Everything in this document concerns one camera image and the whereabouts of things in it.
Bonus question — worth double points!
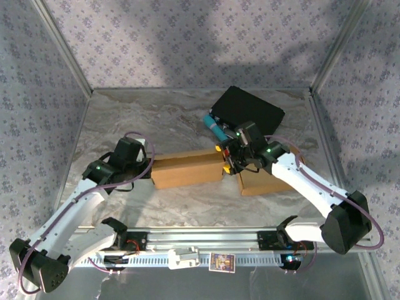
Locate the brown cardboard box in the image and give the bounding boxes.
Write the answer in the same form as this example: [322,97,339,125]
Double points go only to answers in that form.
[151,148,226,190]
[236,152,309,197]

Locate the black hard carrying case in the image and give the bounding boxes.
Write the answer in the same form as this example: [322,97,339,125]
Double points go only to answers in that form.
[209,86,286,138]

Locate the black controller board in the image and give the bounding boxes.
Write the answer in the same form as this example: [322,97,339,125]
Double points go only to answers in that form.
[280,253,303,270]
[102,254,140,271]

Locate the small picture card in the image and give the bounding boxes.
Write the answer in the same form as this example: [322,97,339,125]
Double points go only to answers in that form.
[208,252,236,274]

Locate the grey metal panel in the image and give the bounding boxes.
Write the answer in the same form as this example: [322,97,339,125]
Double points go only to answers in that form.
[23,253,391,300]

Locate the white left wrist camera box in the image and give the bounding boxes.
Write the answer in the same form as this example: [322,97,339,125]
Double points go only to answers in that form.
[136,138,148,163]

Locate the aluminium side rail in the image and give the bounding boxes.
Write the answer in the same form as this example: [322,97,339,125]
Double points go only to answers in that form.
[307,87,368,231]
[40,89,94,231]

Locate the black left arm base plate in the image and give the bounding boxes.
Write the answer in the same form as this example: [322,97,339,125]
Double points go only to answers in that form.
[118,231,148,253]

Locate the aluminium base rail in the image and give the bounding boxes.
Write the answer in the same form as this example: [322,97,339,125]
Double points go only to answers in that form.
[32,227,374,254]

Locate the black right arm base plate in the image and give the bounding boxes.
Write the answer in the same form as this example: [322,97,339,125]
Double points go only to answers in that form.
[256,230,314,251]

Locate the white slotted cable duct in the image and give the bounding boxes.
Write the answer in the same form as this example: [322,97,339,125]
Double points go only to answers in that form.
[71,253,303,269]

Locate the white plastic bracket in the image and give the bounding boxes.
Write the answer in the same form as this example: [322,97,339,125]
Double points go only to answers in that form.
[167,246,201,270]

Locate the aluminium frame post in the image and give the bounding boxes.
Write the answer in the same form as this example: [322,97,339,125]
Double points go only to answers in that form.
[31,0,94,94]
[311,0,373,91]

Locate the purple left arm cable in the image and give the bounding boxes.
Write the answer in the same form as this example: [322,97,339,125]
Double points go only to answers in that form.
[17,131,156,295]

